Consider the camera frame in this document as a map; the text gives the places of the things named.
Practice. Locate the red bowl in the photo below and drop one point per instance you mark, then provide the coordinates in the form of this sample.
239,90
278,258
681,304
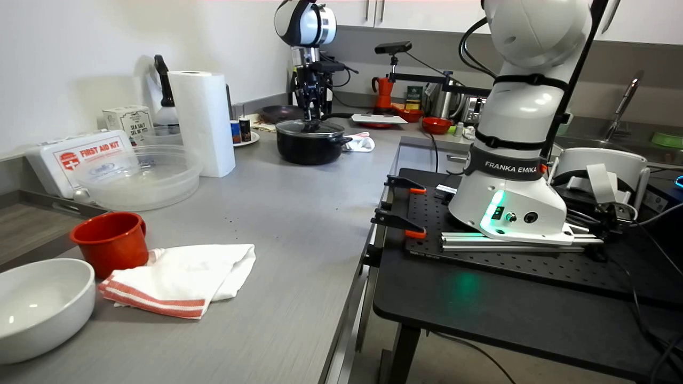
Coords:
437,125

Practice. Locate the glass lid with black knob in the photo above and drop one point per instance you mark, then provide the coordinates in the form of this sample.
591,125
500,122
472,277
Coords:
311,127

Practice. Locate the dark spice jar white cap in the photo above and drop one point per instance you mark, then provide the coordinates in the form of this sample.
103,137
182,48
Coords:
246,130

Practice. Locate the white bowl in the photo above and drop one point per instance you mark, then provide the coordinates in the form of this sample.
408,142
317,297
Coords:
42,305

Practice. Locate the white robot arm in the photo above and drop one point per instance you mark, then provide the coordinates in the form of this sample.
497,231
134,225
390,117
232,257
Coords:
502,191

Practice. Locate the spray bottle with black trigger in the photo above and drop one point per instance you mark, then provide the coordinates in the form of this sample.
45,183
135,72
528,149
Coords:
166,119

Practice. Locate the white first aid kit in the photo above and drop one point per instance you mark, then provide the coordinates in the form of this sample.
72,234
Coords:
57,162

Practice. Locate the upper black orange clamp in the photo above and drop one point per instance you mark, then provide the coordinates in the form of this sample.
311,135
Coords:
401,183

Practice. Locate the red cup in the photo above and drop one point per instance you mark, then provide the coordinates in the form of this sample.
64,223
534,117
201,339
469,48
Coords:
112,241

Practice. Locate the steel pot in background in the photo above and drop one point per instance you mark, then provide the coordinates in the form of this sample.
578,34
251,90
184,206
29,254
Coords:
446,98

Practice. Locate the black orange clamp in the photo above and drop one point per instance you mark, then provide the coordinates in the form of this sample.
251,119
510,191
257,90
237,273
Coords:
401,183
393,220

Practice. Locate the clear plastic container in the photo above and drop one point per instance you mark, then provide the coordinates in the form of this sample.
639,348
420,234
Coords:
142,181

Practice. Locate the black perforated robot table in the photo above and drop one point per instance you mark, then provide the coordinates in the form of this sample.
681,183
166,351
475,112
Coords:
618,313

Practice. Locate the white plate with red rim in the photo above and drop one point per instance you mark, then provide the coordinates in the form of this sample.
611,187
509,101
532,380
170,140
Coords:
373,121

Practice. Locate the white paper towel roll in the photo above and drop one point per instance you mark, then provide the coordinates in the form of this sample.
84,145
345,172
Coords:
204,121

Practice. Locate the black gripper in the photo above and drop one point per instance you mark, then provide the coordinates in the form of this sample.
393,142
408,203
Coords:
313,88

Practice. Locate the black cooking pot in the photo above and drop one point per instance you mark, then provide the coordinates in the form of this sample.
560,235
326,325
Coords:
302,145

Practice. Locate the white round plate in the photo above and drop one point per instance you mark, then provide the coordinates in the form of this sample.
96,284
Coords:
252,140

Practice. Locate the white power outlet cube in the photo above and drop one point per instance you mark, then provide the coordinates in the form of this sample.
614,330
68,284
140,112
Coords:
134,121

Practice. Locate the red kettle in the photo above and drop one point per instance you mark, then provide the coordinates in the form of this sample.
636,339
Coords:
382,87

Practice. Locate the lower black orange clamp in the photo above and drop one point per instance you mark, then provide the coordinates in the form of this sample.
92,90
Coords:
393,220

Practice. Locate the sink faucet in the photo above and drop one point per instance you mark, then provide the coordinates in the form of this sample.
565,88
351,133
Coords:
624,103

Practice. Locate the blue spice jar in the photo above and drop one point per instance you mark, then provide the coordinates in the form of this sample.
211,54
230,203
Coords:
235,130

